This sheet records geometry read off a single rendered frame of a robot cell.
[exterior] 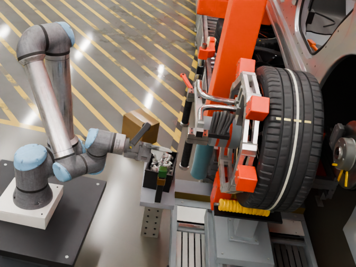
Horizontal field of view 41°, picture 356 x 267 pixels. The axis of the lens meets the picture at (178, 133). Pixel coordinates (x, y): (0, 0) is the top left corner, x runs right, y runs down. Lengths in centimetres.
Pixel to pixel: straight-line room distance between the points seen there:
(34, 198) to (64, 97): 51
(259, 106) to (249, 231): 89
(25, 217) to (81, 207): 29
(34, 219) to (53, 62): 75
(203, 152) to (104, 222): 81
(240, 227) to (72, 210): 87
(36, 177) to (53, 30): 69
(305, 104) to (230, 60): 61
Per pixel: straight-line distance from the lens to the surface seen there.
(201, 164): 244
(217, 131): 197
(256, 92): 204
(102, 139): 204
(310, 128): 199
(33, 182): 234
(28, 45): 209
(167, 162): 243
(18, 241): 238
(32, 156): 231
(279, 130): 194
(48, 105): 207
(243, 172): 196
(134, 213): 294
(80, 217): 248
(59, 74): 220
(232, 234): 261
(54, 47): 216
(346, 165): 230
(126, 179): 316
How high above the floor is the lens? 207
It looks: 35 degrees down
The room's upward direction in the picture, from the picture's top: 11 degrees clockwise
